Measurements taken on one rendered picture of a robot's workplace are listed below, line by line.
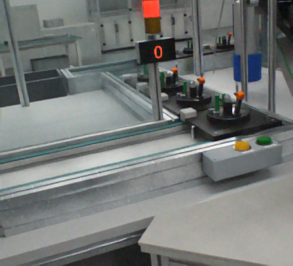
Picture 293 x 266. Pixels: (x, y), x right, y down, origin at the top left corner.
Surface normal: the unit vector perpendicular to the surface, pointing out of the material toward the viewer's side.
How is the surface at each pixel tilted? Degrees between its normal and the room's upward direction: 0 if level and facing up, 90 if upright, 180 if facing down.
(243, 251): 0
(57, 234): 0
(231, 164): 90
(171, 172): 90
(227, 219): 0
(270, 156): 90
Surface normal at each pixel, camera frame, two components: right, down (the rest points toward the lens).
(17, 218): 0.34, 0.27
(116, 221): -0.10, -0.94
